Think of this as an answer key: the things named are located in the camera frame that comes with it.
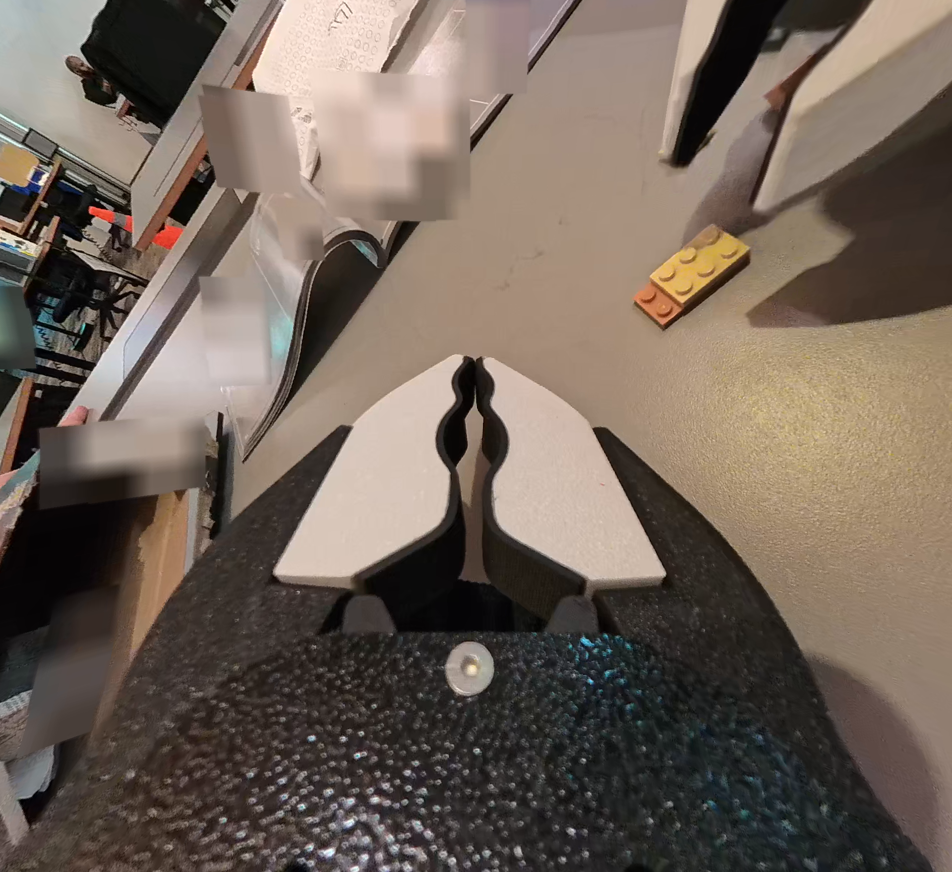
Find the black office chair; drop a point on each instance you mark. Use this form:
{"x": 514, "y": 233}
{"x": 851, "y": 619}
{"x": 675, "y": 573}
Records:
{"x": 82, "y": 292}

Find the black cabinet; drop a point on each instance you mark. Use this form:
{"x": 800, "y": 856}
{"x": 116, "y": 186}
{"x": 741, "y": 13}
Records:
{"x": 149, "y": 39}

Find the grey desk with brown edge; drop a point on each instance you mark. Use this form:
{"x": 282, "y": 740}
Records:
{"x": 175, "y": 165}

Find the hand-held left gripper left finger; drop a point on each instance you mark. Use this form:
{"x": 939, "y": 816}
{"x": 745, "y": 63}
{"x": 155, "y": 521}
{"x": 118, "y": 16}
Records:
{"x": 372, "y": 493}

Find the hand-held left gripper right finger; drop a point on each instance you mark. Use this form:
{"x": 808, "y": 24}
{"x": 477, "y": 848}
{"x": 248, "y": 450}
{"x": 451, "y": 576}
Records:
{"x": 565, "y": 500}

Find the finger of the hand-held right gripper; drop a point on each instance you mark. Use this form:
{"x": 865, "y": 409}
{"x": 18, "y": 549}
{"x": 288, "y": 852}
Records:
{"x": 877, "y": 69}
{"x": 697, "y": 32}

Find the orange traffic cone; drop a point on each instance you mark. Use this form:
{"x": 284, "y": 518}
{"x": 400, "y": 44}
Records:
{"x": 119, "y": 220}

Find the yellow and brown toy brick model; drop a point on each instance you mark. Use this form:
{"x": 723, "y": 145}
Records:
{"x": 699, "y": 270}

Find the white printed paper bag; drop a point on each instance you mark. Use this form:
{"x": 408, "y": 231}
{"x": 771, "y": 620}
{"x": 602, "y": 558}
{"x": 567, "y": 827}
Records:
{"x": 357, "y": 2}

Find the clear plastic bag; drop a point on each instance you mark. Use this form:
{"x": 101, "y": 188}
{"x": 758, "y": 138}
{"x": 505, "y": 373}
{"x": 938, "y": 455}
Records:
{"x": 286, "y": 336}

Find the grey sheet with black edge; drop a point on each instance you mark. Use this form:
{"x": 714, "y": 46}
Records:
{"x": 565, "y": 2}

